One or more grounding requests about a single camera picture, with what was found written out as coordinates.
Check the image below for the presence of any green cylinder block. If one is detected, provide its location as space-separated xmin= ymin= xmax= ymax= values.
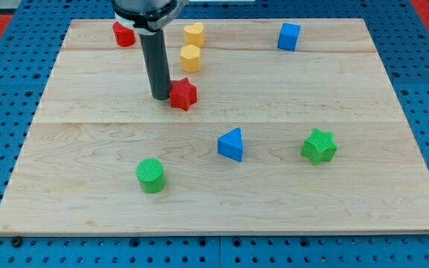
xmin=136 ymin=158 xmax=166 ymax=194

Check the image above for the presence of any blue triangle block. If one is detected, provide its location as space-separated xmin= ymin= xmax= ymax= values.
xmin=217 ymin=127 xmax=244 ymax=162

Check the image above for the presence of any red cylinder block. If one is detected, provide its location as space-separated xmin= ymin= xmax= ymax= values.
xmin=112 ymin=22 xmax=136 ymax=47

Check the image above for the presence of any green star block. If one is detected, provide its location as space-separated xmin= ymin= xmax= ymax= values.
xmin=301 ymin=128 xmax=337 ymax=165

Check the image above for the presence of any blue cube block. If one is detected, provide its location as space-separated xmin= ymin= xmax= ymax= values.
xmin=277 ymin=22 xmax=301 ymax=51

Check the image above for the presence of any yellow hexagon block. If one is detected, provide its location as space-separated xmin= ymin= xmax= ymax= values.
xmin=179 ymin=45 xmax=201 ymax=73

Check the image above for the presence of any yellow heart block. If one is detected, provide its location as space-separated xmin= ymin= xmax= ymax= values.
xmin=183 ymin=22 xmax=204 ymax=48

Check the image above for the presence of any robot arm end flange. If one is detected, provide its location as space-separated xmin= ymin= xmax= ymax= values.
xmin=110 ymin=0 xmax=189 ymax=35

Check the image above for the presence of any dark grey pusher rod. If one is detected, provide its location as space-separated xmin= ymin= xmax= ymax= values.
xmin=140 ymin=30 xmax=171 ymax=101

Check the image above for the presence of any red star block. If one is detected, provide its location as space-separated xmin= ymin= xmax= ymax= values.
xmin=169 ymin=77 xmax=197 ymax=112

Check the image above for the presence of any wooden board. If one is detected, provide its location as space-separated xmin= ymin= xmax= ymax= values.
xmin=0 ymin=19 xmax=429 ymax=237

